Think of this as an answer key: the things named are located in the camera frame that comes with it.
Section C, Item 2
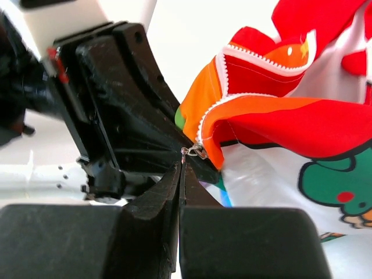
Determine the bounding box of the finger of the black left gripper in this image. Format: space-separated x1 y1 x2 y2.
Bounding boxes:
76 23 219 184

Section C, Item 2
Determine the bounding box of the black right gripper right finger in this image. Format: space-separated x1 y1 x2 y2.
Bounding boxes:
179 163 331 278

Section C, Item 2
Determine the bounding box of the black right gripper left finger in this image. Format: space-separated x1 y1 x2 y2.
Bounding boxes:
1 163 181 278

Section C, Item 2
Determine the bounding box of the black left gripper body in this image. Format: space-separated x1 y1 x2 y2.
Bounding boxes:
1 17 126 199

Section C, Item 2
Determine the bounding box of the rainbow children's zip jacket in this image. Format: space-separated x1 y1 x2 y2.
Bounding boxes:
174 1 371 241

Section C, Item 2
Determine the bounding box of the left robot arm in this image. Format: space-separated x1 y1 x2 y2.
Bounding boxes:
1 16 220 200

